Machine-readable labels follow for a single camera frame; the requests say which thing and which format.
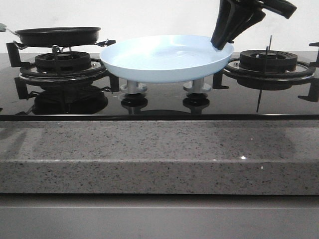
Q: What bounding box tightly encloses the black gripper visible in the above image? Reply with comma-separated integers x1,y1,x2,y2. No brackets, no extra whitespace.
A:
211,0,297,50

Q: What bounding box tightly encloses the light blue plate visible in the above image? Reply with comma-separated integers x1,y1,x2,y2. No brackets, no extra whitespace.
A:
100,35,234,83

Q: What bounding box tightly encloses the black frying pan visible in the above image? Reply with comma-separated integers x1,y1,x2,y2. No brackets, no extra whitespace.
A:
12,26,101,47

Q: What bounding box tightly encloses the black right gas burner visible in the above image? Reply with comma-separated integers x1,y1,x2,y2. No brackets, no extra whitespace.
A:
239,50,298,72

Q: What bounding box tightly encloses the black gas burner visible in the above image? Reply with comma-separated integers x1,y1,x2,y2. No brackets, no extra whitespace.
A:
35,51,91,72
239,50,298,72

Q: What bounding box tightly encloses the silver right stove knob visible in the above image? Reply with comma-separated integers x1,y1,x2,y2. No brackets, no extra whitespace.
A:
183,78,211,94

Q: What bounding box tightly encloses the silver stove knob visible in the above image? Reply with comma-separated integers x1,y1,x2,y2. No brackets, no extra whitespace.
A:
120,80,147,95
183,78,211,94

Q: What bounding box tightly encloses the black right pot grate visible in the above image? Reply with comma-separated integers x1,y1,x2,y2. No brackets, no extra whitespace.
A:
212,45,319,91

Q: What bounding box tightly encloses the black pot grate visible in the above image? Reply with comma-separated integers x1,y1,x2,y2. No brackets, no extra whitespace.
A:
212,45,319,91
6,42,119,84

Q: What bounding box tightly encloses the silver left stove knob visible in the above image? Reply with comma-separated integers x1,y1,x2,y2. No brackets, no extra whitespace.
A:
120,80,147,95

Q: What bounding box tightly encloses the black left gas burner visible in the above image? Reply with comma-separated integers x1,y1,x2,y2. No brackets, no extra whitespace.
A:
35,51,91,72

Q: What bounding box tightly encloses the black glass gas hob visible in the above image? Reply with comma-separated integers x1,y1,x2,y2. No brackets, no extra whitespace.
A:
0,54,319,121

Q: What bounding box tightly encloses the black left pot grate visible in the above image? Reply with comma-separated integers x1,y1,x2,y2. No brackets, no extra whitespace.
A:
6,42,119,84

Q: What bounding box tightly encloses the grey cabinet front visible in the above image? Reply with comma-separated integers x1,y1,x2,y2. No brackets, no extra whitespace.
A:
0,194,319,239

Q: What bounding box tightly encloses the metal wire pan support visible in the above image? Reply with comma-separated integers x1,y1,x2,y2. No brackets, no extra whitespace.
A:
13,39,116,52

